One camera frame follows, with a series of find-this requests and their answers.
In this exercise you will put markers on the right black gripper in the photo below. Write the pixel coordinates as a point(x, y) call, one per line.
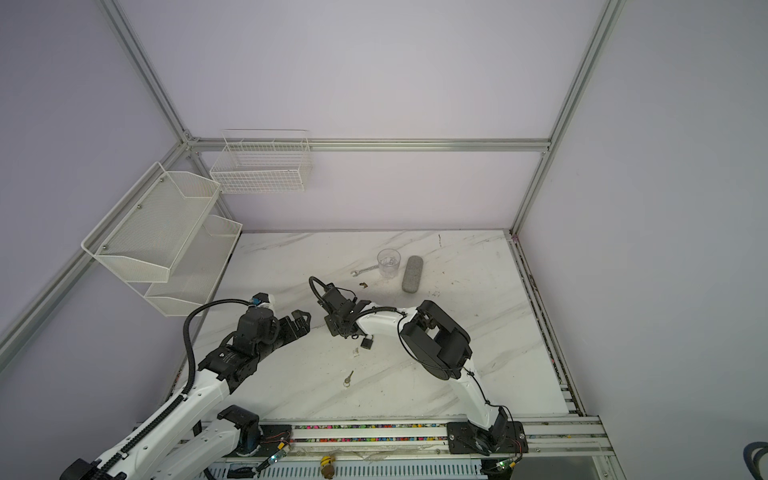
point(334, 331)

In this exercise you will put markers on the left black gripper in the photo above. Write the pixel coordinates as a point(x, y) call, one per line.
point(302, 326)

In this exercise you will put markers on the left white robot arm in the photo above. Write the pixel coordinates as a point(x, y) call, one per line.
point(193, 429)

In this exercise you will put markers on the silver key near front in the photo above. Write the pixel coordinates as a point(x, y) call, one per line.
point(347, 380)

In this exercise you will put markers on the black padlock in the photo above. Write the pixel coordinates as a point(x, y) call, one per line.
point(367, 342)

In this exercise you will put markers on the silver open-end wrench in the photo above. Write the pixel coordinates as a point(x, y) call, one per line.
point(358, 272)

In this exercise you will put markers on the clear plastic cup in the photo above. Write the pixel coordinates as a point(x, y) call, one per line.
point(388, 261)

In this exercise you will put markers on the lower white mesh shelf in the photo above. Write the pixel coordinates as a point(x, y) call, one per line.
point(199, 271)

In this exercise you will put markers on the white mesh shelf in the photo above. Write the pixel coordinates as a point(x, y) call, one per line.
point(199, 271)
point(143, 239)

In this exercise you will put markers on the grey oblong sponge block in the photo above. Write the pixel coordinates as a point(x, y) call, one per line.
point(412, 274)

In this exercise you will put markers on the upper white mesh shelf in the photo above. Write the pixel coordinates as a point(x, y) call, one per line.
point(143, 239)

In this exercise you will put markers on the aluminium frame rail base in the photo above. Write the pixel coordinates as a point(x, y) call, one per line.
point(507, 440)

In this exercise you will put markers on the white wire basket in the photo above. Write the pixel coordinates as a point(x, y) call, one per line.
point(256, 161)

